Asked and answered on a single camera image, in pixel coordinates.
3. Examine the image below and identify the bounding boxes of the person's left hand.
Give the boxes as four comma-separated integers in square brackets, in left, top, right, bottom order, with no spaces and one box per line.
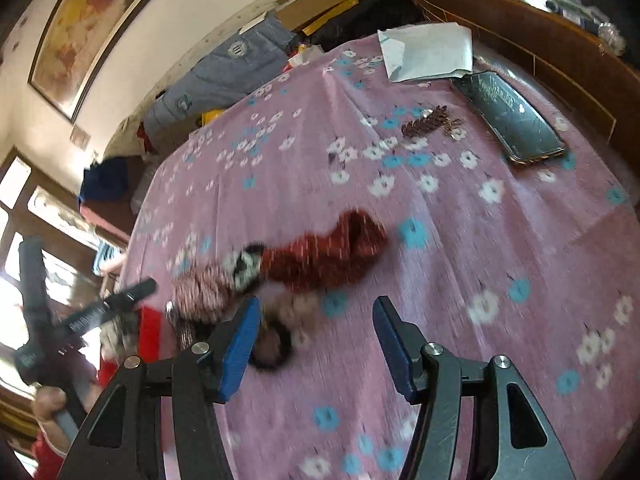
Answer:
[32,387,71,448]

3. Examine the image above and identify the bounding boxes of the white black scrunchie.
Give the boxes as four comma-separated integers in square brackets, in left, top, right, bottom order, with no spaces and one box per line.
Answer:
[222,244,268,293]

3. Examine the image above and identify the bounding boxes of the dark red patterned scrunchie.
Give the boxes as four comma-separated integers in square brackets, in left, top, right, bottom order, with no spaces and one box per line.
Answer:
[401,105,451,138]

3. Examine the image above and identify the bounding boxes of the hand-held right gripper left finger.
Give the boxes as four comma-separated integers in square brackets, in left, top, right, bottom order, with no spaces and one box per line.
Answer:
[57,295,263,480]

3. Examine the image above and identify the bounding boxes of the red patterned cloth garment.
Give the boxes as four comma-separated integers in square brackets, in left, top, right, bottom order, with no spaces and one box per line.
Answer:
[260,209,391,293]

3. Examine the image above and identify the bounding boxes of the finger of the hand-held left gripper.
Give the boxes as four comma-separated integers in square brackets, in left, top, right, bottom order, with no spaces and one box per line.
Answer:
[100,280,158,318]

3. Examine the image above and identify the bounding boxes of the pink striped scrunchie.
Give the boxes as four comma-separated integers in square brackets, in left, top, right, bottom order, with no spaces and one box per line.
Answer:
[172,262,236,323]

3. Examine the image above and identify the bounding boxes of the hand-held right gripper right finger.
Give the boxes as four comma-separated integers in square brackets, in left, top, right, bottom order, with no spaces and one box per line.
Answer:
[372,295,578,480]

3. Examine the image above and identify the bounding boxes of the blue cloth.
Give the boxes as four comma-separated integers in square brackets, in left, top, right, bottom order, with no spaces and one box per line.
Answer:
[80,157,136,201]

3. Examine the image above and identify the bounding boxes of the black hair tie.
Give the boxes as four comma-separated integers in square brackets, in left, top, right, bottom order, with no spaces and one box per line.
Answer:
[247,325,296,373]

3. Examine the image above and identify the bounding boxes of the beige scrunchie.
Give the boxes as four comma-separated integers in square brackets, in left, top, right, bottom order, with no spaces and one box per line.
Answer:
[262,292,321,346]

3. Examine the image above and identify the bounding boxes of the wooden headboard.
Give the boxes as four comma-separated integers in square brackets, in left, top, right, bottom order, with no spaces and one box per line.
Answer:
[402,0,640,146]

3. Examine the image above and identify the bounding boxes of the blue quilted blanket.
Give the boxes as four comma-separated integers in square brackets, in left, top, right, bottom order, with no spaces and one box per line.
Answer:
[142,12,296,153]

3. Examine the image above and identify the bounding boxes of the white paper envelope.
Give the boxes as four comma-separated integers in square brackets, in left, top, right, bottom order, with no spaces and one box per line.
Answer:
[377,22,473,83]

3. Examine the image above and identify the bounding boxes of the person's left forearm red sleeve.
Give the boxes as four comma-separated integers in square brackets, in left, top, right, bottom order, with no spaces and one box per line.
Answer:
[31,430,73,480]

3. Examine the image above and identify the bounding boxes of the wooden framed window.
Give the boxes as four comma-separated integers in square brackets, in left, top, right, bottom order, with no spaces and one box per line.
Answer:
[0,147,126,441]

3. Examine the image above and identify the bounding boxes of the cardboard box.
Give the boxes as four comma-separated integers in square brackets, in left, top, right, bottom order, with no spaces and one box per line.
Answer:
[275,0,351,31]

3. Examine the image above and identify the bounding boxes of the red white packet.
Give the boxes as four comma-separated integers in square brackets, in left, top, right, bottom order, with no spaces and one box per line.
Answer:
[287,44,322,68]

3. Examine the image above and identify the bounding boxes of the framed painting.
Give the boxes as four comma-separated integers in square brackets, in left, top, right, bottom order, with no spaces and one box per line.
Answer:
[27,0,173,123]

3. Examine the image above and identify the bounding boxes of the pink floral bedsheet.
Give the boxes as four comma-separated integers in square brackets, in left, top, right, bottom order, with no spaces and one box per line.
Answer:
[120,20,640,480]

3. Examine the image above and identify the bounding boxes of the dark smartphone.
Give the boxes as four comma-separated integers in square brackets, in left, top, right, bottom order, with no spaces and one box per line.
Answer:
[452,71,568,166]

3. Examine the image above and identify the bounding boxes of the black bag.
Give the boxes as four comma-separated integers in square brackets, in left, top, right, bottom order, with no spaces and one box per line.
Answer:
[320,0,426,51]

